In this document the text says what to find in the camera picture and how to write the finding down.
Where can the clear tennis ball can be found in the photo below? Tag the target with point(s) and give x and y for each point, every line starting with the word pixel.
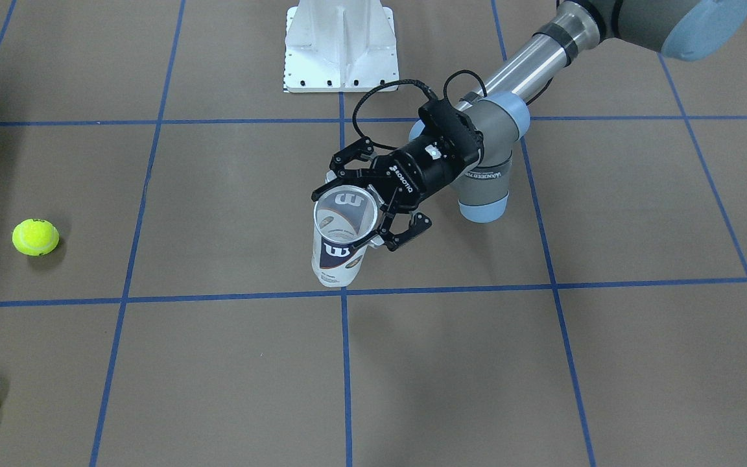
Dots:
pixel 344 218

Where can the yellow tennis ball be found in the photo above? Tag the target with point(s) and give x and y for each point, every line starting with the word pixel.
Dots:
pixel 35 237

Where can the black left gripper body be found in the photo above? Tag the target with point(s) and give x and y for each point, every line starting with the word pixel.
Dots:
pixel 414 172

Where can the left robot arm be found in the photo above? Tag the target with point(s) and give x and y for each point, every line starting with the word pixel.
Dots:
pixel 500 106

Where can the brown paper table mat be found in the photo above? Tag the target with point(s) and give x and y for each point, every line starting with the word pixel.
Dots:
pixel 601 321

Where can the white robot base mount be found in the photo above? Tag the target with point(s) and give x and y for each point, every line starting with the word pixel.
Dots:
pixel 339 47

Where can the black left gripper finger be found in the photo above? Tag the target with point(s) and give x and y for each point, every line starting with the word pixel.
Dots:
pixel 397 221
pixel 362 150

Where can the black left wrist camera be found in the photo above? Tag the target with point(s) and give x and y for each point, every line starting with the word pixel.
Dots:
pixel 441 119

